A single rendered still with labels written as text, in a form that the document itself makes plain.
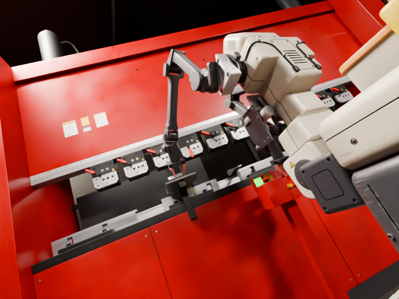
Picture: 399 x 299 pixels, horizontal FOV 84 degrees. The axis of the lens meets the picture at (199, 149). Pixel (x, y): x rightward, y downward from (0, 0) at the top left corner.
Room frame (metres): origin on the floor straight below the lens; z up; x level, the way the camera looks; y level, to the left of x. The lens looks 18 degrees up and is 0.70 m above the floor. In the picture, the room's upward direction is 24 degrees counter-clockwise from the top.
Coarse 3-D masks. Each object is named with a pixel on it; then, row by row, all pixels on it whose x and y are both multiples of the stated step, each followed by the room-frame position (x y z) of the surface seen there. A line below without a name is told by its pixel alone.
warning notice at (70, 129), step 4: (72, 120) 1.31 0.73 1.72; (64, 124) 1.29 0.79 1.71; (68, 124) 1.30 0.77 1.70; (72, 124) 1.31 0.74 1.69; (64, 128) 1.29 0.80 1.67; (68, 128) 1.30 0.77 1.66; (72, 128) 1.30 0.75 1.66; (76, 128) 1.31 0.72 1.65; (64, 132) 1.29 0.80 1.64; (68, 132) 1.30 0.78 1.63; (72, 132) 1.30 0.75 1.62; (76, 132) 1.31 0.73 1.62
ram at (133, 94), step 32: (256, 32) 1.72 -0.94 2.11; (288, 32) 1.80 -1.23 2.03; (320, 32) 1.88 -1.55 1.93; (128, 64) 1.43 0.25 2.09; (160, 64) 1.49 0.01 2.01; (32, 96) 1.25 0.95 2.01; (64, 96) 1.30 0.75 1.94; (96, 96) 1.35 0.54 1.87; (128, 96) 1.41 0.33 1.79; (160, 96) 1.46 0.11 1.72; (192, 96) 1.52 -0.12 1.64; (224, 96) 1.58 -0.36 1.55; (32, 128) 1.24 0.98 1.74; (96, 128) 1.34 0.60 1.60; (128, 128) 1.39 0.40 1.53; (160, 128) 1.44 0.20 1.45; (32, 160) 1.24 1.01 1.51; (64, 160) 1.28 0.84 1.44; (96, 160) 1.33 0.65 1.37
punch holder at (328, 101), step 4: (316, 92) 1.76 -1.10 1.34; (320, 92) 1.77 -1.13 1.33; (324, 92) 1.78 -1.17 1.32; (324, 96) 1.78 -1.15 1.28; (324, 100) 1.76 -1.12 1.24; (328, 100) 1.77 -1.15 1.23; (332, 100) 1.78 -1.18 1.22; (328, 104) 1.77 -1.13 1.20; (332, 104) 1.77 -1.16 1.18; (328, 108) 1.79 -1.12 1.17
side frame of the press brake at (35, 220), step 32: (0, 64) 1.09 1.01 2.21; (0, 96) 1.05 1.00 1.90; (0, 128) 1.03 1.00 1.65; (0, 160) 1.02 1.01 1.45; (0, 192) 1.02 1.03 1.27; (32, 192) 1.23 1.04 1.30; (64, 192) 1.68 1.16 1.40; (0, 224) 1.01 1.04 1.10; (32, 224) 1.19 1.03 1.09; (64, 224) 1.57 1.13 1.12; (0, 256) 1.01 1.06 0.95; (32, 256) 1.14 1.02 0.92; (0, 288) 1.01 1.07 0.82; (32, 288) 1.11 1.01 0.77
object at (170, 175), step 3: (165, 168) 1.45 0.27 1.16; (168, 168) 1.46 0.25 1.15; (174, 168) 1.47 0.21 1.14; (177, 168) 1.47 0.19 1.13; (168, 171) 1.46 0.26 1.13; (171, 171) 1.46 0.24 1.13; (177, 171) 1.47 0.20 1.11; (180, 171) 1.48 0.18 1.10; (168, 174) 1.46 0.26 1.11; (171, 174) 1.46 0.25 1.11; (177, 174) 1.48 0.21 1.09; (180, 174) 1.48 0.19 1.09; (168, 177) 1.46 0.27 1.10; (171, 177) 1.47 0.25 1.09; (174, 177) 1.47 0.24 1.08
